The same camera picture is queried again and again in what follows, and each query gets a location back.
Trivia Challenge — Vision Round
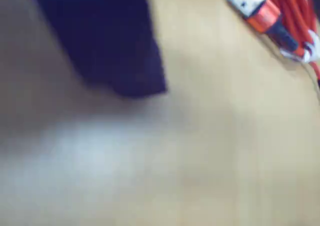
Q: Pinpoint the white velcro cable strap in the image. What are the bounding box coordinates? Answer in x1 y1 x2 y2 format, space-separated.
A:
279 30 320 64

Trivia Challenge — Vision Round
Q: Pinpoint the red braided charging cable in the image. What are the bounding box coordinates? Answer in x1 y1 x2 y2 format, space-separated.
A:
226 0 320 89

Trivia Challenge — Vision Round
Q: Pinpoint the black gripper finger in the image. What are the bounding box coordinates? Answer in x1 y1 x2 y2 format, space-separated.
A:
28 0 168 99

